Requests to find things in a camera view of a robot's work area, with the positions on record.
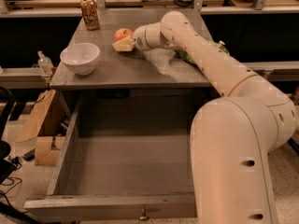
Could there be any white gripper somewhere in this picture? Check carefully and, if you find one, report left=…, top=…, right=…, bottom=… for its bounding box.
left=112, top=22, right=163, bottom=52

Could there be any red apple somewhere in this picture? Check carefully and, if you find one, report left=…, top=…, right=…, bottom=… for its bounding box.
left=114, top=28, right=133, bottom=42

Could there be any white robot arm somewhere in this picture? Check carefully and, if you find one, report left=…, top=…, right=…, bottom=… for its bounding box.
left=113, top=11, right=297, bottom=224

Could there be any open grey drawer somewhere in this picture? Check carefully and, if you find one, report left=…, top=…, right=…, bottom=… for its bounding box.
left=25, top=93, right=196, bottom=222

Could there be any brass drawer knob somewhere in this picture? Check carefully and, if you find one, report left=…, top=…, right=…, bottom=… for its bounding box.
left=138, top=208, right=150, bottom=221

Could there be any white bowl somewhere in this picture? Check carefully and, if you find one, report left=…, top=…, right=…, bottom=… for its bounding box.
left=60, top=43, right=100, bottom=76

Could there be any orange drink can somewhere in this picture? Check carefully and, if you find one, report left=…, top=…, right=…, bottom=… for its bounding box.
left=81, top=0, right=100, bottom=30

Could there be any green chip bag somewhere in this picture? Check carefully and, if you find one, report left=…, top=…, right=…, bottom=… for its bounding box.
left=176, top=40, right=228, bottom=64

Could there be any clear plastic bottle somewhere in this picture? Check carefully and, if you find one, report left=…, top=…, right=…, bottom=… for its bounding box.
left=37, top=51, right=53, bottom=75

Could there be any brown cardboard box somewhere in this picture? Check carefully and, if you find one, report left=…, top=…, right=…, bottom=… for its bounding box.
left=16, top=90, right=66, bottom=166

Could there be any black chair base leg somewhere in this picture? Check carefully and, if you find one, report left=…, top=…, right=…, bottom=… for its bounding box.
left=288, top=138, right=299, bottom=155

